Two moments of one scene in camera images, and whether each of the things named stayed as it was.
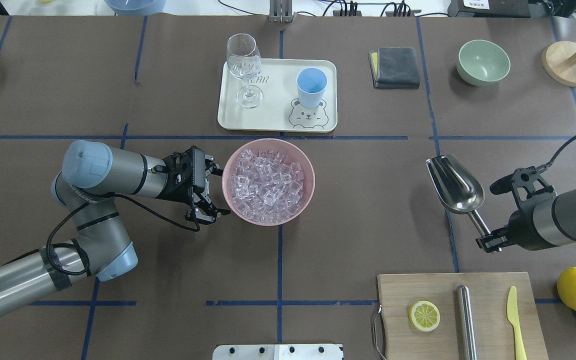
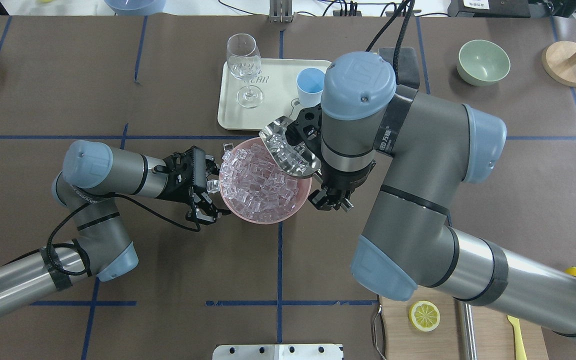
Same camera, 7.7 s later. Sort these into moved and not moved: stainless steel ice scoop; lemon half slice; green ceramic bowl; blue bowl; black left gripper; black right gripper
Moved: black right gripper; stainless steel ice scoop
Not moved: black left gripper; green ceramic bowl; blue bowl; lemon half slice
